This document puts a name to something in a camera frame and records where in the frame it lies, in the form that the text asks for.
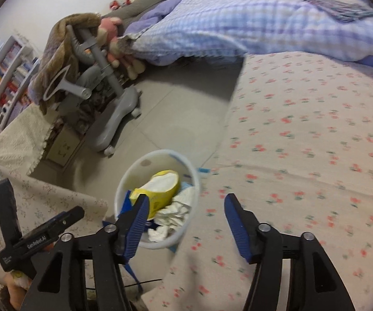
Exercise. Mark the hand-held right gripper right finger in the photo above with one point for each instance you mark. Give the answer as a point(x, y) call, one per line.
point(236, 226)

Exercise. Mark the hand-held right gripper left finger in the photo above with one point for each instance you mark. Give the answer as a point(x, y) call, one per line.
point(137, 226)

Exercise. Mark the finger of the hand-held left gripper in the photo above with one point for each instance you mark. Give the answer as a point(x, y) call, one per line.
point(66, 218)
point(6, 210)

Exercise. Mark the yellow white snack bag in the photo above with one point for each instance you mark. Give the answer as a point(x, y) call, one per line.
point(160, 197)

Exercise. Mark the white tissue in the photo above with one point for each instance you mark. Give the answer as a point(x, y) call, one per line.
point(173, 210)

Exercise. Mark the white waste bin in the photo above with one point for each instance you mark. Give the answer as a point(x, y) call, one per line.
point(147, 165)

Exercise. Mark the cream lace cloth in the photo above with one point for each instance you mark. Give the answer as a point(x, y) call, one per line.
point(18, 139)

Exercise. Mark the cardboard box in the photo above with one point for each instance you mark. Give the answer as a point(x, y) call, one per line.
point(63, 145)

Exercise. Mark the floral bed sheet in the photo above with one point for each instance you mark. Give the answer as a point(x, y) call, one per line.
point(303, 136)

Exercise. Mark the grey desk chair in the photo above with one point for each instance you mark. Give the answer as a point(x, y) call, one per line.
point(121, 110)

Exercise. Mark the white bookshelf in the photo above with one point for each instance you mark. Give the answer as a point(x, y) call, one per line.
point(8, 71)

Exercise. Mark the brown fleece blanket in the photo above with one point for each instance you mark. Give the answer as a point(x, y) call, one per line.
point(56, 48)

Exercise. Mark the pink plush toy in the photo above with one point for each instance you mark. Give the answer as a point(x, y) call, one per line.
point(108, 26)

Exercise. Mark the blue checked duvet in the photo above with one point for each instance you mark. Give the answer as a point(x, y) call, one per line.
point(238, 19)

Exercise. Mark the red white plush toy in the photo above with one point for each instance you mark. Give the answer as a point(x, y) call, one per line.
point(116, 4)

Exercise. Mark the striped cloth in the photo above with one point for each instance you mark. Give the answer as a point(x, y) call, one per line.
point(338, 6)

